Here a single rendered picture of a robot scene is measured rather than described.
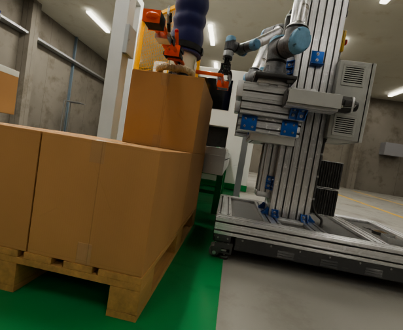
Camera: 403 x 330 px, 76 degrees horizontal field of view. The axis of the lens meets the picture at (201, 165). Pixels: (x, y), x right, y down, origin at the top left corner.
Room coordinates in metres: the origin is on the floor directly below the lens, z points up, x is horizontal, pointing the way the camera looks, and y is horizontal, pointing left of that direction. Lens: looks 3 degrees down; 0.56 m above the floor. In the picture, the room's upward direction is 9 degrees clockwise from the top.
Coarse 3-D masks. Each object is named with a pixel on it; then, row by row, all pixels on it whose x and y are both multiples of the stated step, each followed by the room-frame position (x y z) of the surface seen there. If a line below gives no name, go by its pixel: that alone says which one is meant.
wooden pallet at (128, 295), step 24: (192, 216) 1.83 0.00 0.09; (0, 264) 0.84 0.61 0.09; (24, 264) 0.83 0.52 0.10; (48, 264) 0.82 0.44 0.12; (72, 264) 0.81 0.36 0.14; (168, 264) 1.18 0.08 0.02; (0, 288) 0.84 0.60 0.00; (120, 288) 0.79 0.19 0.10; (144, 288) 0.82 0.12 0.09; (120, 312) 0.79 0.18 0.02
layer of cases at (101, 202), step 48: (0, 144) 0.85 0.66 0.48; (48, 144) 0.83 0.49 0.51; (96, 144) 0.81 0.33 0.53; (0, 192) 0.84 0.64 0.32; (48, 192) 0.82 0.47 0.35; (96, 192) 0.81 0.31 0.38; (144, 192) 0.79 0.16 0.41; (192, 192) 1.63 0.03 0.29; (0, 240) 0.84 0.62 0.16; (48, 240) 0.82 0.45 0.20; (96, 240) 0.80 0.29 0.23; (144, 240) 0.78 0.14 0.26
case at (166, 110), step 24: (144, 72) 1.42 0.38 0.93; (144, 96) 1.42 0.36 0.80; (168, 96) 1.40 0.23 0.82; (192, 96) 1.39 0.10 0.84; (144, 120) 1.41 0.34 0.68; (168, 120) 1.40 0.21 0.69; (192, 120) 1.39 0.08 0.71; (144, 144) 1.41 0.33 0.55; (168, 144) 1.40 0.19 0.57; (192, 144) 1.38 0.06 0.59
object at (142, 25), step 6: (174, 6) 2.93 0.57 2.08; (162, 12) 3.08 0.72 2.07; (174, 12) 2.95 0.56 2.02; (144, 24) 3.39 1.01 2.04; (144, 30) 3.37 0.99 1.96; (138, 36) 3.40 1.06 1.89; (138, 42) 3.39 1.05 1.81; (144, 42) 3.34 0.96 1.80; (150, 42) 3.23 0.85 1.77; (138, 48) 3.38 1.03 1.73; (144, 48) 3.33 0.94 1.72; (138, 54) 3.39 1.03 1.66; (150, 54) 3.20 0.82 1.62; (156, 54) 3.11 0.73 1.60; (138, 60) 3.40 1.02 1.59; (168, 60) 2.88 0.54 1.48; (138, 66) 3.41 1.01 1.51; (150, 66) 3.17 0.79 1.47
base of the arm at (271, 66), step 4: (268, 60) 1.50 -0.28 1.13; (272, 60) 1.48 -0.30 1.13; (276, 60) 1.48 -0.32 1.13; (280, 60) 1.47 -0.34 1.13; (284, 60) 1.48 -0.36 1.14; (268, 64) 1.50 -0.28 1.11; (272, 64) 1.48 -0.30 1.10; (276, 64) 1.47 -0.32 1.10; (280, 64) 1.47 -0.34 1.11; (284, 64) 1.49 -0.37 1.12; (264, 68) 1.51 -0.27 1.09; (268, 68) 1.49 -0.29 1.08; (272, 68) 1.47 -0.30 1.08; (276, 68) 1.46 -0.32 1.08; (280, 68) 1.47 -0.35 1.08; (284, 68) 1.49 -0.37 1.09; (268, 72) 1.47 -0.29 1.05; (272, 72) 1.46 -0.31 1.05; (276, 72) 1.46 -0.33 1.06; (280, 72) 1.46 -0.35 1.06; (284, 72) 1.49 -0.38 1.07
